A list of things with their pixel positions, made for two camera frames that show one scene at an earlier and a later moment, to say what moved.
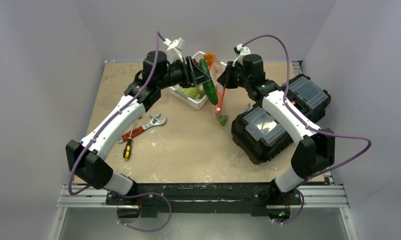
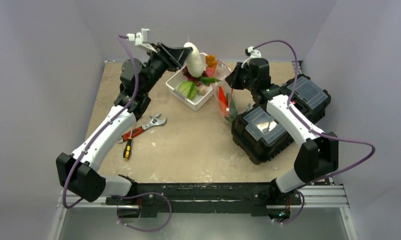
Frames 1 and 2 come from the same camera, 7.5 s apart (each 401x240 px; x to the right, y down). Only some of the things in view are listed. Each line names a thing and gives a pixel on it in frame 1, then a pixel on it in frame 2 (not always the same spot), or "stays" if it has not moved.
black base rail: x=257 y=199 stays
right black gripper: x=229 y=77 stays
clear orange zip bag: x=215 y=65 to x=224 y=93
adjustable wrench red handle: x=157 y=120 stays
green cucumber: x=208 y=87 to x=233 y=110
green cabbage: x=192 y=91 stays
